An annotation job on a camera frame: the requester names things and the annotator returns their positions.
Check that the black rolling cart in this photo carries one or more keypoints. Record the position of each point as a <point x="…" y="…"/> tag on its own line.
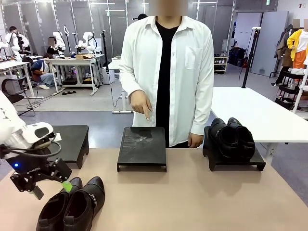
<point x="290" y="89"/>

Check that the low shelf with shoes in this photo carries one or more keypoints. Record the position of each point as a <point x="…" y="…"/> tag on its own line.
<point x="220" y="63"/>

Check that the black-haired bystander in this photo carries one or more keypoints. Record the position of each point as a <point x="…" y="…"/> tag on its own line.
<point x="22" y="39"/>

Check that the crouching bystander in jeans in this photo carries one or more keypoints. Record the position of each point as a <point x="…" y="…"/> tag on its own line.
<point x="43" y="74"/>

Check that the black pole with white head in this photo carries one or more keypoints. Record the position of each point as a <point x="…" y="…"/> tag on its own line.
<point x="250" y="55"/>

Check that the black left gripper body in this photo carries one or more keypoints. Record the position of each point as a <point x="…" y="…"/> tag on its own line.
<point x="29" y="164"/>

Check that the person's right hand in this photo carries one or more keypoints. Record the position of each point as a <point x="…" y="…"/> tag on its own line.
<point x="139" y="102"/>

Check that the white desk with steel legs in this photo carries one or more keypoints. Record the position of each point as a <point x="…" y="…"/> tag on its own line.
<point x="14" y="65"/>

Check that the cardboard box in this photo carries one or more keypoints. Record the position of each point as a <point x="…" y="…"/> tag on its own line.
<point x="84" y="56"/>

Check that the coat rack with garments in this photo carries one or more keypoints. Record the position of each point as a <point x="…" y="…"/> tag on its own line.
<point x="282" y="50"/>

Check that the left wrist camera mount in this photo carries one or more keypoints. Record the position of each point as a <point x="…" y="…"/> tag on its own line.
<point x="57" y="137"/>

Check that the black perforated leather shoe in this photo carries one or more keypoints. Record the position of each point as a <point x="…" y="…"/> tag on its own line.
<point x="220" y="138"/>
<point x="244" y="140"/>

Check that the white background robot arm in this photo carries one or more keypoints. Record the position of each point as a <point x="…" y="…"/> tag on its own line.
<point x="14" y="45"/>
<point x="87" y="43"/>
<point x="59" y="42"/>

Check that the black bags pile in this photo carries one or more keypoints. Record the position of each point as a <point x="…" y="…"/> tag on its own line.
<point x="237" y="56"/>

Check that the person's left hand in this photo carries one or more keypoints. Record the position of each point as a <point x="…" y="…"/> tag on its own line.
<point x="195" y="140"/>

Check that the black camera tripod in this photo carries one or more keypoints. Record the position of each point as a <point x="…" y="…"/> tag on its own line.
<point x="104" y="55"/>

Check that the black office chair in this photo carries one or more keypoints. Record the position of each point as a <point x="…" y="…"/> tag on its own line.
<point x="12" y="90"/>

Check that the person's right forearm white sleeve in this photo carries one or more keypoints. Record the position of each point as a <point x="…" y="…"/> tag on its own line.
<point x="130" y="79"/>

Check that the black power strip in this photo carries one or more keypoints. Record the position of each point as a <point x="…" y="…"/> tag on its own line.
<point x="70" y="93"/>

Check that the person's left forearm white sleeve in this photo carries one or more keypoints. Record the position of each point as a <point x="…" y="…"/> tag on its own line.
<point x="199" y="110"/>

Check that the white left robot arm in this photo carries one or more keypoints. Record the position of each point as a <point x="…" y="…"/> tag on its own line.
<point x="14" y="130"/>

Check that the seated bystander blurred face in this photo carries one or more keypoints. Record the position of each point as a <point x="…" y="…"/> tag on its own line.
<point x="53" y="48"/>

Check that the person's black trousers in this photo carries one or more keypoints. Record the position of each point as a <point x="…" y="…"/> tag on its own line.
<point x="179" y="145"/>

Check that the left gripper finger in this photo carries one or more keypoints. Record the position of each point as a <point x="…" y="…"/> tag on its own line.
<point x="62" y="172"/>
<point x="24" y="183"/>

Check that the grey door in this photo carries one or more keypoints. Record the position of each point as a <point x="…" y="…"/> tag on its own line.
<point x="269" y="43"/>

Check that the bystander in yellow cardigan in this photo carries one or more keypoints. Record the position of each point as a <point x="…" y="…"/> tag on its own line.
<point x="298" y="45"/>

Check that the person in white shirt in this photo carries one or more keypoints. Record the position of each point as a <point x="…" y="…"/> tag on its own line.
<point x="144" y="60"/>

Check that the large white table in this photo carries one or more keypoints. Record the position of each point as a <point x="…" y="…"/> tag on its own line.
<point x="252" y="113"/>

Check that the white desk with robots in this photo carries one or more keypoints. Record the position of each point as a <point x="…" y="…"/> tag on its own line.
<point x="72" y="61"/>

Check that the person's blurred head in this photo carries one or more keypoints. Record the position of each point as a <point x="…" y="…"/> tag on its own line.
<point x="167" y="7"/>

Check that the person's black t-shirt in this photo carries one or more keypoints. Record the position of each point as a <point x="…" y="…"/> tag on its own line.
<point x="166" y="72"/>

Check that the black low shoe stand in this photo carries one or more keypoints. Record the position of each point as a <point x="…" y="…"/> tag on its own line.
<point x="258" y="160"/>
<point x="72" y="142"/>
<point x="142" y="149"/>

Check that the white standing desk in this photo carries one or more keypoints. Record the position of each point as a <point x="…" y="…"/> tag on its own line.
<point x="115" y="65"/>

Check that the black smooth leather ankle shoe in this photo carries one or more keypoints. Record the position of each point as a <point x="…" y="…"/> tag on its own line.
<point x="51" y="211"/>
<point x="81" y="211"/>

